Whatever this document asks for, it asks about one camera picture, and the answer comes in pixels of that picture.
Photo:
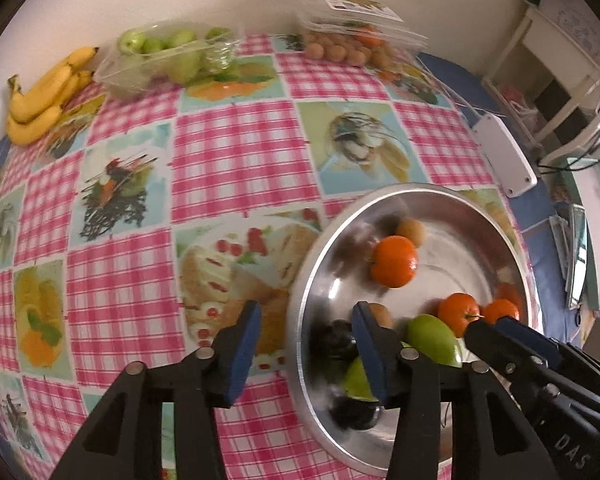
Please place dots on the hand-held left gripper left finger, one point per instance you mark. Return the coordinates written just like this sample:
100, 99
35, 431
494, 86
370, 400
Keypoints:
242, 355

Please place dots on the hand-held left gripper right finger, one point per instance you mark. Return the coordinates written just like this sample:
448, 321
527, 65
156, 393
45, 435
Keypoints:
367, 355

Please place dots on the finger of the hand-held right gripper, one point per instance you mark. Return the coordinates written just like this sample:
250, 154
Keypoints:
530, 335
495, 352

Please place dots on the large green jujube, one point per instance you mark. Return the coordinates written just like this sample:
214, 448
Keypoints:
432, 340
357, 382

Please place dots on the orange mandarin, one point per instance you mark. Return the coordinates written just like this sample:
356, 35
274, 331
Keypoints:
500, 310
392, 267
457, 312

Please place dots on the brown kiwi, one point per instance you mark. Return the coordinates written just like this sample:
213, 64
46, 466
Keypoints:
411, 230
382, 316

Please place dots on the round metal bowl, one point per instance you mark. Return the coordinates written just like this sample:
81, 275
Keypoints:
455, 240

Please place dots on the white plastic device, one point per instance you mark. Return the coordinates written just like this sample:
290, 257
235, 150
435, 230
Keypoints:
505, 155

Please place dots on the pink checked tablecloth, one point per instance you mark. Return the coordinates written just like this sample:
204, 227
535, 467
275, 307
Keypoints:
230, 160

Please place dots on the bag of green apples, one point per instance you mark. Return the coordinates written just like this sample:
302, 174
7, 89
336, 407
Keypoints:
125, 77

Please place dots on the pile of brown longans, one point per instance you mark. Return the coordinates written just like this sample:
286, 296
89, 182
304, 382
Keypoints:
337, 52

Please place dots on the yellow banana bunch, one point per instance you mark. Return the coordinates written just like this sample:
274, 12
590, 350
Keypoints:
35, 125

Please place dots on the pile of small green jujubes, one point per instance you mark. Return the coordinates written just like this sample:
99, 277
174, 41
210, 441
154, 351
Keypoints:
130, 42

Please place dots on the clear plastic clamshell box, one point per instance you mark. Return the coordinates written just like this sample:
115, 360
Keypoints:
360, 5

